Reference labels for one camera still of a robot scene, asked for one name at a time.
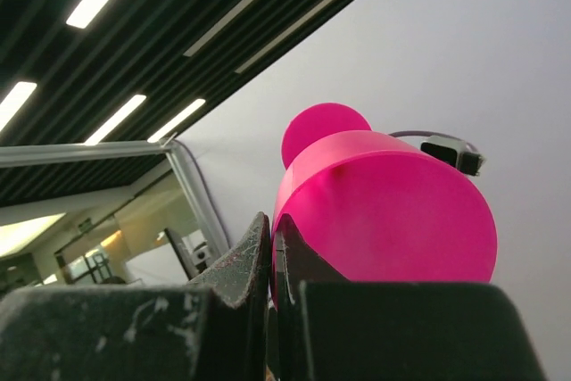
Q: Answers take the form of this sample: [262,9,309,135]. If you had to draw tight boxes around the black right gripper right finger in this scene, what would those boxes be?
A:
[273,216,545,380]

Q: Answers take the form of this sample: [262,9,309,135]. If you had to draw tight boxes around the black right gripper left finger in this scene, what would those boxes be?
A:
[1,213,271,380]

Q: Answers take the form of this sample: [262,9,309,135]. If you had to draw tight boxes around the aluminium corner post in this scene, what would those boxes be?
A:
[1,137,231,256]

